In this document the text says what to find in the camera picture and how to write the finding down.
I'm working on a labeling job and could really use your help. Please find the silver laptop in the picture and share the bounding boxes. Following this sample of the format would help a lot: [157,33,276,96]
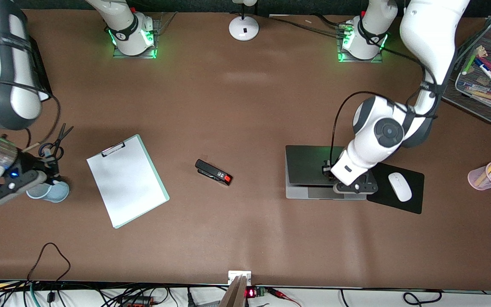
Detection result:
[285,145,368,200]

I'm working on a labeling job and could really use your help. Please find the yellow marker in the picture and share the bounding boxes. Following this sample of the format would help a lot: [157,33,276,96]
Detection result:
[474,161,491,187]

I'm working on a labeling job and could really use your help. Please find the green marker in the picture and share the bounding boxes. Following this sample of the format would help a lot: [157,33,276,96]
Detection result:
[462,50,481,76]

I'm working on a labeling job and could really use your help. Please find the blue-capped white marker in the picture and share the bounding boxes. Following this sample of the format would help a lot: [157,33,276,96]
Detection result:
[474,57,491,90]

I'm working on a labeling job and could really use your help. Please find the light blue mesh cup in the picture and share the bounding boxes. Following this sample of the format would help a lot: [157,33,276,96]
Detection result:
[26,179,70,203]

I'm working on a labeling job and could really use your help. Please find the black scissors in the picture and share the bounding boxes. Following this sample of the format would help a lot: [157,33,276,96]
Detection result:
[38,123,75,162]

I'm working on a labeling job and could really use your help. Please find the black mouse pad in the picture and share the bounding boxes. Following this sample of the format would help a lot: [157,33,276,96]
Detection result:
[366,162,425,214]

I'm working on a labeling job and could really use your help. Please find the white computer mouse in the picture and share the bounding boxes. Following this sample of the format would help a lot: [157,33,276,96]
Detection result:
[388,172,413,203]

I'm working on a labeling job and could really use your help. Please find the white paper sheet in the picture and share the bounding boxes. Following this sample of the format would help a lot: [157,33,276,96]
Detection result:
[87,137,166,227]

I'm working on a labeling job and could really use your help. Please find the black stacked paper tray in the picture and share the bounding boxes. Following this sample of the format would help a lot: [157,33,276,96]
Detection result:
[26,36,54,103]

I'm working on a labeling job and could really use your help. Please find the light green clipboard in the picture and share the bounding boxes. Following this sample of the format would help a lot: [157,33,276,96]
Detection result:
[86,134,170,229]

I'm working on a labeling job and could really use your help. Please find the black stapler red tip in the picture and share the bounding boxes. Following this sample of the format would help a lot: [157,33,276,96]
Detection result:
[195,159,233,186]

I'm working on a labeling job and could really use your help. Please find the pink mesh pen cup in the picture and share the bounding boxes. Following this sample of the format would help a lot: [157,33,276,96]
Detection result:
[468,164,491,191]

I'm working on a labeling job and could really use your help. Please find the white round lamp base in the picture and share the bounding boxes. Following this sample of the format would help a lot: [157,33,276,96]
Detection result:
[228,0,260,42]

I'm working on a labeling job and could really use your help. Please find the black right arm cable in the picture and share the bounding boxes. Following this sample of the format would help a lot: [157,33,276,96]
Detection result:
[0,76,61,148]

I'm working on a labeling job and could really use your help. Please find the black looped cable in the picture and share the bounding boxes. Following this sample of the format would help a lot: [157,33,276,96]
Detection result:
[27,242,72,304]

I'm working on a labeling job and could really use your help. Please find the clear left arm base plate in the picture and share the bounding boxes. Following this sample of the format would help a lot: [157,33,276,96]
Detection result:
[337,25,385,64]

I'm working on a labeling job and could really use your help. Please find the black base power cable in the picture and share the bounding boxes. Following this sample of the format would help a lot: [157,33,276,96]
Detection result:
[267,14,349,38]

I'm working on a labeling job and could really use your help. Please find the black coiled cable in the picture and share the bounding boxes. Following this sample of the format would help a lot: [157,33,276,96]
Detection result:
[402,290,443,307]

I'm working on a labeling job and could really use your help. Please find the grey wire mesh tray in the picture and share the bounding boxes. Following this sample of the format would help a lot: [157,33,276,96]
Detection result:
[441,19,491,125]

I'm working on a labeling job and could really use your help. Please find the clear right arm base plate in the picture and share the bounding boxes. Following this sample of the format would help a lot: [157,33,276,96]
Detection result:
[113,17,162,59]

